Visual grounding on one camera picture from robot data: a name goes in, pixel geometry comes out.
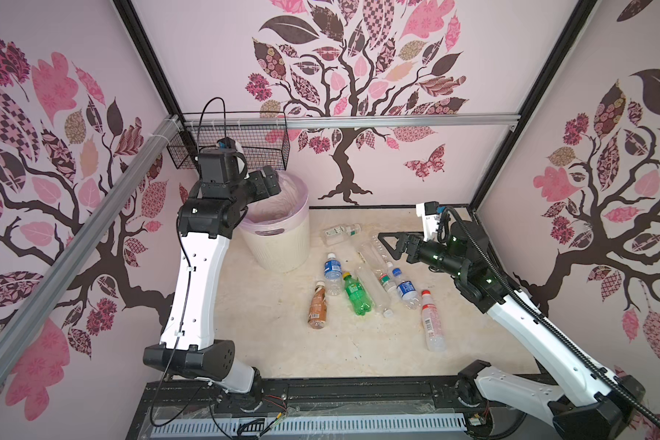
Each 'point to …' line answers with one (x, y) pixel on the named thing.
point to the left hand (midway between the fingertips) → (262, 182)
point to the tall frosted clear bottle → (372, 280)
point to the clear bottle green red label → (374, 263)
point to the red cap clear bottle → (432, 324)
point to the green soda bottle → (357, 295)
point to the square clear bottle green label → (335, 235)
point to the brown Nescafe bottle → (318, 311)
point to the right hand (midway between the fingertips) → (390, 232)
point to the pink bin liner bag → (272, 215)
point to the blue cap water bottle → (406, 291)
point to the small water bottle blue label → (333, 270)
